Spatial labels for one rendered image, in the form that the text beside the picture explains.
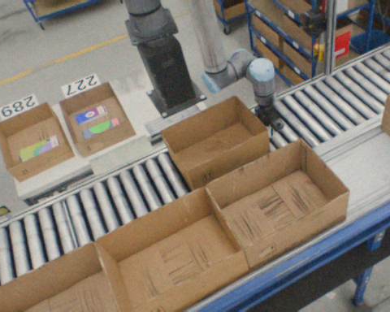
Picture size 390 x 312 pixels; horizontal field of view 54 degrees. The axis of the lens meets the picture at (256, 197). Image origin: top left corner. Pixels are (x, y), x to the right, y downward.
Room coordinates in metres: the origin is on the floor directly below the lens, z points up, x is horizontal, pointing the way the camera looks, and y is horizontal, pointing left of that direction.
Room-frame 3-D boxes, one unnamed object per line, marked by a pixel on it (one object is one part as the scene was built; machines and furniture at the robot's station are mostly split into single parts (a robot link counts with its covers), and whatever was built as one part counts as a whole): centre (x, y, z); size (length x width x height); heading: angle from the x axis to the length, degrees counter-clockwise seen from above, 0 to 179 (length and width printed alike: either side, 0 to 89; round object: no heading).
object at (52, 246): (0.90, 0.88, 0.72); 0.52 x 0.05 x 0.05; 20
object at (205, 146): (1.23, 0.13, 0.83); 0.39 x 0.29 x 0.17; 112
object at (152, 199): (1.05, 0.45, 0.72); 0.52 x 0.05 x 0.05; 20
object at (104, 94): (1.62, 0.73, 0.80); 0.38 x 0.28 x 0.10; 20
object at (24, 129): (1.54, 1.05, 0.80); 0.38 x 0.28 x 0.10; 23
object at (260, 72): (1.27, -0.11, 1.11); 0.10 x 0.09 x 0.12; 27
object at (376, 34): (2.59, -1.11, 0.15); 0.31 x 0.31 x 0.29
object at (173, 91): (1.74, 0.33, 0.91); 0.26 x 0.26 x 0.33; 22
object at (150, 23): (1.74, 0.33, 1.21); 0.19 x 0.19 x 0.10
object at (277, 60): (2.89, -0.46, 0.19); 0.40 x 0.30 x 0.10; 18
